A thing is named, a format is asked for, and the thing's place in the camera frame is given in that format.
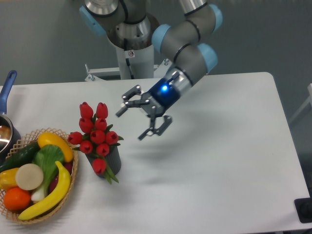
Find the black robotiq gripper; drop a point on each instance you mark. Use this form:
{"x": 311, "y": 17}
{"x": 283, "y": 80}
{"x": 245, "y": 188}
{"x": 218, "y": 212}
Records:
{"x": 162, "y": 95}

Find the red tulip bouquet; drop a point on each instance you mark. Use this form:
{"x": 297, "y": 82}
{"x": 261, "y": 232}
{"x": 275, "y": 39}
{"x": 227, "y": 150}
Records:
{"x": 96, "y": 135}

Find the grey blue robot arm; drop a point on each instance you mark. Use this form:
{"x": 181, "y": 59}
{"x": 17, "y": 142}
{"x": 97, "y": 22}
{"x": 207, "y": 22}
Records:
{"x": 182, "y": 45}

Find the dark grey ribbed vase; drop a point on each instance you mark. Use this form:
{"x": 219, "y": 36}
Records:
{"x": 106, "y": 166}

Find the dark red fruit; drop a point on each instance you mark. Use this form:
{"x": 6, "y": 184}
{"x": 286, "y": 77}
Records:
{"x": 54, "y": 182}

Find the yellow squash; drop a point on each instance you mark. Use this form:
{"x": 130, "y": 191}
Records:
{"x": 48, "y": 138}

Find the yellow banana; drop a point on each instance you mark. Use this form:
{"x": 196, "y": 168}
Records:
{"x": 60, "y": 191}

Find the green bok choy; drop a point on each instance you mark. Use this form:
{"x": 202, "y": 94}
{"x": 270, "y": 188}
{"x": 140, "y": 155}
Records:
{"x": 45, "y": 158}

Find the green cucumber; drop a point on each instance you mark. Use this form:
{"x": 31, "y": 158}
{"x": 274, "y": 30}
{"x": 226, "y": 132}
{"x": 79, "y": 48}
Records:
{"x": 23, "y": 156}

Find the woven wicker basket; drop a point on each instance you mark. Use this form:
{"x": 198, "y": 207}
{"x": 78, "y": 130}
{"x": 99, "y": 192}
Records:
{"x": 21, "y": 143}

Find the beige round disc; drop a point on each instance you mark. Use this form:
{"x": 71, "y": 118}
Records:
{"x": 29, "y": 176}

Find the yellow bell pepper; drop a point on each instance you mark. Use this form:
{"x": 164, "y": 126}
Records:
{"x": 7, "y": 179}

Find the orange fruit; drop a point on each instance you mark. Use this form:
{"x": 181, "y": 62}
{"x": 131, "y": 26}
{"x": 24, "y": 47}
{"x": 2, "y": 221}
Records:
{"x": 16, "y": 199}

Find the white furniture piece right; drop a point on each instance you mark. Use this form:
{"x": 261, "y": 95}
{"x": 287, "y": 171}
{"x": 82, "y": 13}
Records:
{"x": 303, "y": 109}

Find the black device at edge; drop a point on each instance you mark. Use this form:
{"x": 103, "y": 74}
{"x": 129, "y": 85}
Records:
{"x": 304, "y": 209}

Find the blue handled saucepan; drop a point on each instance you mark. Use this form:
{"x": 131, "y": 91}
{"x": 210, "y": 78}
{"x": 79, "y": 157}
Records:
{"x": 9, "y": 135}

